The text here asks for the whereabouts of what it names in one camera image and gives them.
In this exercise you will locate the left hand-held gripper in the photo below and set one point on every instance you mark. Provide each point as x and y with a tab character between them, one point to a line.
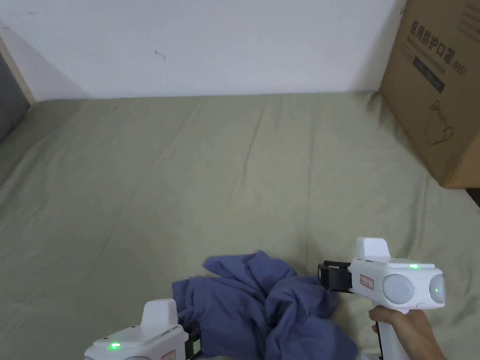
150	337

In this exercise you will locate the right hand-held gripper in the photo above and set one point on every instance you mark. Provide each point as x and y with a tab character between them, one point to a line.
390	281

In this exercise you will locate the blue shirt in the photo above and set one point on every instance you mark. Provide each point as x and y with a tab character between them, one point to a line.
258	303

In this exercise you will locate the person's right hand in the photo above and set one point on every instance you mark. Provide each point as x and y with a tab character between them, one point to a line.
408	332

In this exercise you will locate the bed with pale green sheet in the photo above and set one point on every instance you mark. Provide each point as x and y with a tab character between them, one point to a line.
157	176

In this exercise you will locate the brown cardboard carton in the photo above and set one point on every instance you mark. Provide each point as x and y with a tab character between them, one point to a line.
435	90

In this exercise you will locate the grey padded headboard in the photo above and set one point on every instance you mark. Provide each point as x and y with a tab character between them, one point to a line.
9	101

